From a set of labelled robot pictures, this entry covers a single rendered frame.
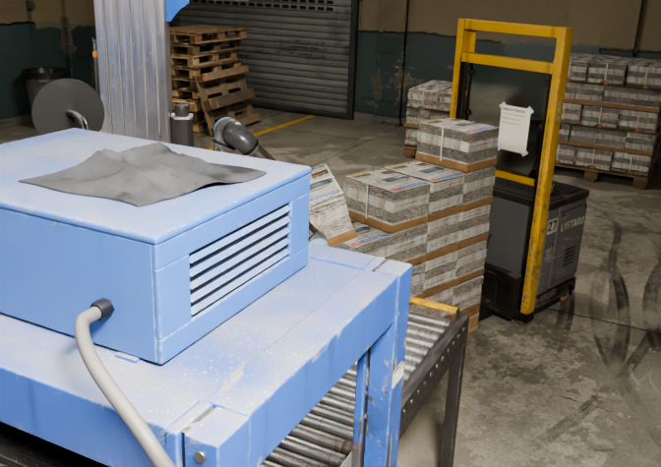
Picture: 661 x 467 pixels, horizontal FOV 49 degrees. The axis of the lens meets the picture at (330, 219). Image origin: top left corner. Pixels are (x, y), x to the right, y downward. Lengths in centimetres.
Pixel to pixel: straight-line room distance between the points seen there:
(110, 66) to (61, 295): 178
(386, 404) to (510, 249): 341
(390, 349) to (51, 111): 98
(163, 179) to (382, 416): 69
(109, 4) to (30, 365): 190
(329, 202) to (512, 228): 210
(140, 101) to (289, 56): 854
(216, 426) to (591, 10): 922
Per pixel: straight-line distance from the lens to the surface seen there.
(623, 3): 977
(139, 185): 118
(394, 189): 369
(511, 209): 479
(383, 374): 149
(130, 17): 285
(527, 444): 371
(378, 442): 159
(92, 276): 111
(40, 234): 116
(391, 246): 374
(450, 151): 414
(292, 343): 113
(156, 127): 288
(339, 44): 1087
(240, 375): 105
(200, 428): 95
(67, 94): 186
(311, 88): 1116
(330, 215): 298
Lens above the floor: 210
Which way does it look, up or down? 19 degrees down
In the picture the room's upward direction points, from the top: 2 degrees clockwise
